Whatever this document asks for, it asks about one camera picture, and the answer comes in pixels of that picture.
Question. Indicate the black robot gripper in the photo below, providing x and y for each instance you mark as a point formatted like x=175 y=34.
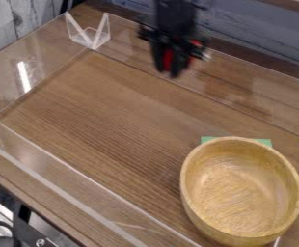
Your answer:
x=170 y=28

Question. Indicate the red plush strawberry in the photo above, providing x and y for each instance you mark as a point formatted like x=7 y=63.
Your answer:
x=167 y=58

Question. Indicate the green tape marker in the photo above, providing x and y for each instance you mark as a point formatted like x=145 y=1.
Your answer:
x=266 y=142

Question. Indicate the wooden bowl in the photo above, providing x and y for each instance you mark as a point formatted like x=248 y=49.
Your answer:
x=240 y=191

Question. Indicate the clear acrylic corner bracket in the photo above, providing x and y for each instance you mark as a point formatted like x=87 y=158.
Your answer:
x=90 y=37

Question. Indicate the clear acrylic table enclosure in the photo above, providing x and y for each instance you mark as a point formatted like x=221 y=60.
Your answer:
x=97 y=129

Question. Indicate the black table leg bracket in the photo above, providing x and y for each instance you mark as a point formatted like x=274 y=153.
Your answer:
x=26 y=235

